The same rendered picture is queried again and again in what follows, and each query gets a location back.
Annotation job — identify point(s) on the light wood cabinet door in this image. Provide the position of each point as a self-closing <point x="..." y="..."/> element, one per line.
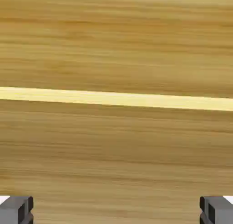
<point x="116" y="42"/>
<point x="116" y="151"/>

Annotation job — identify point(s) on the light wood cabinet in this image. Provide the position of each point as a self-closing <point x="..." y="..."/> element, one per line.
<point x="116" y="99"/>

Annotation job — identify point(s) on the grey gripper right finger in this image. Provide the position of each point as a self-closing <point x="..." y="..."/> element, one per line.
<point x="218" y="211"/>

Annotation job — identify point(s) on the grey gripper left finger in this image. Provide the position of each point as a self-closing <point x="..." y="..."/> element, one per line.
<point x="12" y="211"/>

